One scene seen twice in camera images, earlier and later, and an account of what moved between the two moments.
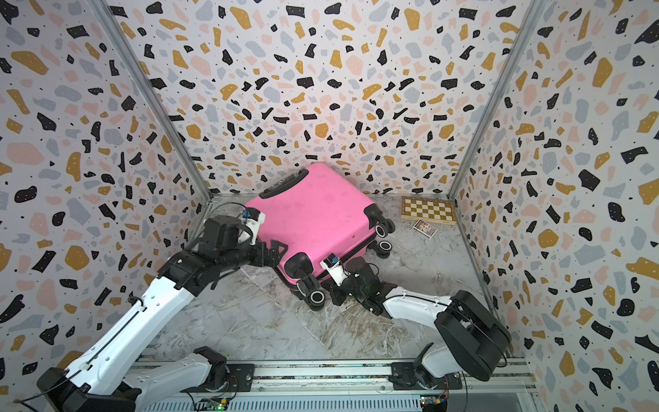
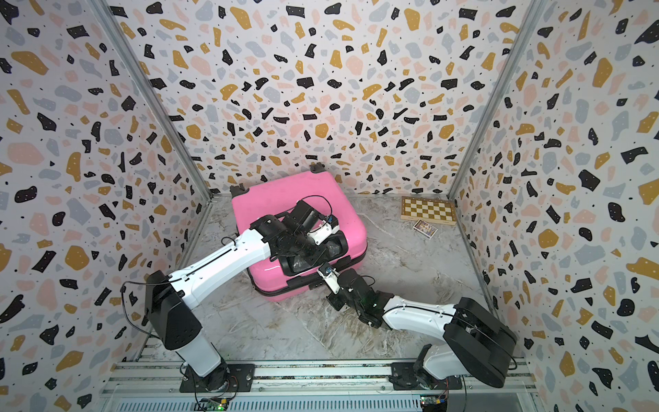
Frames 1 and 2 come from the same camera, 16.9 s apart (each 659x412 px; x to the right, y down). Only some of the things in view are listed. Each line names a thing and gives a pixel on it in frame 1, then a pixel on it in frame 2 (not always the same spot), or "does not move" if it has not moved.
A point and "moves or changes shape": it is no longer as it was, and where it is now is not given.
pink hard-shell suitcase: [316, 214] moves or changes shape
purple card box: [425, 228] does not move
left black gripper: [263, 260] -> [320, 257]
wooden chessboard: [430, 210] does not move
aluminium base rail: [353, 386] does not move
